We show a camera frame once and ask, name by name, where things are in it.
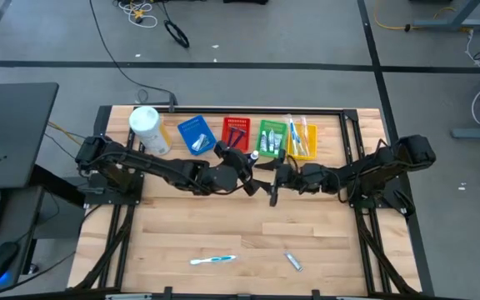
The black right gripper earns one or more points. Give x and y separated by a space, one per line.
292 179

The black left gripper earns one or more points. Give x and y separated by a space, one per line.
233 166

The silver nail clipper packet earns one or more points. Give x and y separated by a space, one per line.
271 141

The toothpaste tube red crimp end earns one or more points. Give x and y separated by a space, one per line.
278 141

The teal toothbrush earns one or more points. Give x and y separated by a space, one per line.
213 260

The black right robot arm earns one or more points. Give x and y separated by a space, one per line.
373 166

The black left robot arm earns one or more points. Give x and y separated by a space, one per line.
148 164

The red plastic basket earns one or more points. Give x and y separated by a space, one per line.
225 143

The green plastic basket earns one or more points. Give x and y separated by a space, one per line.
271 123

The yellow plastic basket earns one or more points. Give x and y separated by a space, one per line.
313 146

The blue plastic basket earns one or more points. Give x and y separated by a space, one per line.
190 127

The white wipes canister yellow label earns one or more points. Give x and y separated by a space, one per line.
145 123

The grey desk foot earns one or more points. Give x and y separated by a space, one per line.
477 133

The dark keyboard desk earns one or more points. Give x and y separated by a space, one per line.
19 216

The grey desk leg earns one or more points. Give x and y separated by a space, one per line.
452 23

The black desk top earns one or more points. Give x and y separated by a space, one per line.
11 133

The black computer mouse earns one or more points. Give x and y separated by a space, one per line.
0 258

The black aluminium rig frame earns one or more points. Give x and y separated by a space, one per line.
223 111

